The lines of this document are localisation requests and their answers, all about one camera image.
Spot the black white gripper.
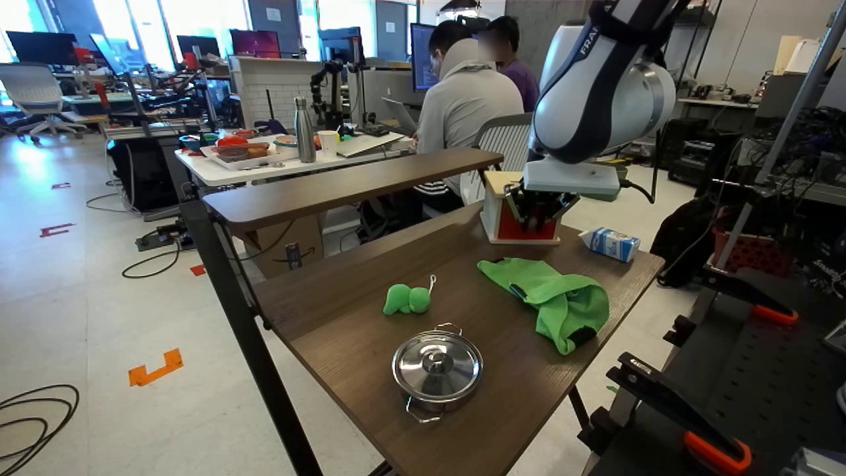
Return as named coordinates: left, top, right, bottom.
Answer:
left=521, top=159, right=620, bottom=218

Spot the white mesh office chair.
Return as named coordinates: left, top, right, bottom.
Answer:
left=475, top=113, right=531, bottom=171

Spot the blue white carton box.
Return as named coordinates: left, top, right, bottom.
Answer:
left=579, top=226, right=638, bottom=263

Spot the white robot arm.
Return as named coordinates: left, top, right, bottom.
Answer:
left=505, top=0, right=689, bottom=230

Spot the black orange clamp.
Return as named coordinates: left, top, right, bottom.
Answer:
left=701, top=266, right=798, bottom=327
left=607, top=351, right=753, bottom=476

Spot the raised wooden shelf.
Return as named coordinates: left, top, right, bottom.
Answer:
left=202, top=148, right=502, bottom=230

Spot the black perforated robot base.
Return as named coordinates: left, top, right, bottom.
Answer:
left=583, top=279, right=846, bottom=476

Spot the person in purple shirt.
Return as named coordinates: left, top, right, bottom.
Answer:
left=483, top=16, right=537, bottom=111

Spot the red drawer with knob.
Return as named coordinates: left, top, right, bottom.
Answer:
left=497, top=205, right=558, bottom=241

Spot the black orange clamp rear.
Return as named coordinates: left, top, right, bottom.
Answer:
left=701, top=266, right=798, bottom=327

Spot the steel pot with lid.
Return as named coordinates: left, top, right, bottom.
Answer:
left=387, top=323, right=483, bottom=425

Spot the green plush toy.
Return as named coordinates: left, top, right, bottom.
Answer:
left=382, top=276, right=436, bottom=317

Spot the black floor cable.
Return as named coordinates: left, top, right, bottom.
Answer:
left=0, top=380, right=82, bottom=476

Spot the wooden box with drawer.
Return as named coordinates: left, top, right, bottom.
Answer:
left=479, top=168, right=558, bottom=246

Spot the person in grey hoodie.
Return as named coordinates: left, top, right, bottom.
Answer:
left=415, top=21, right=523, bottom=154

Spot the green cloth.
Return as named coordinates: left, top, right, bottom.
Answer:
left=475, top=257, right=609, bottom=357

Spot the black orange clamp front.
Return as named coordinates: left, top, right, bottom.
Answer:
left=607, top=351, right=753, bottom=476

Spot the orange floor bracket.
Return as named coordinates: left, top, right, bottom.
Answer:
left=126, top=349, right=181, bottom=386

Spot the steel water bottle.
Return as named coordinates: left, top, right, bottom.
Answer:
left=292, top=98, right=313, bottom=163

